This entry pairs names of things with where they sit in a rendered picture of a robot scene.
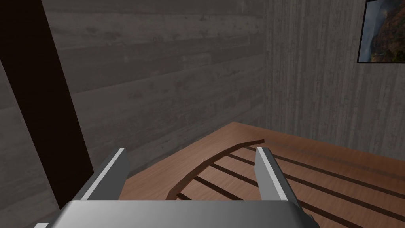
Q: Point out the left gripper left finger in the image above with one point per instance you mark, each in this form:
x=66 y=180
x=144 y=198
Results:
x=106 y=177

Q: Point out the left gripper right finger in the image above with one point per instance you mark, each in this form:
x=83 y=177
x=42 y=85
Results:
x=270 y=177

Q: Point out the brown wooden chair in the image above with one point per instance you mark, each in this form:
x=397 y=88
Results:
x=202 y=171

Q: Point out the framed landscape picture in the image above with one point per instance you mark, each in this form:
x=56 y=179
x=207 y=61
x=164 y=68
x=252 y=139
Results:
x=384 y=31

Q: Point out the brown wooden table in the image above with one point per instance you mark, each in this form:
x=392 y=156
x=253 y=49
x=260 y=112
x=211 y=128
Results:
x=177 y=167

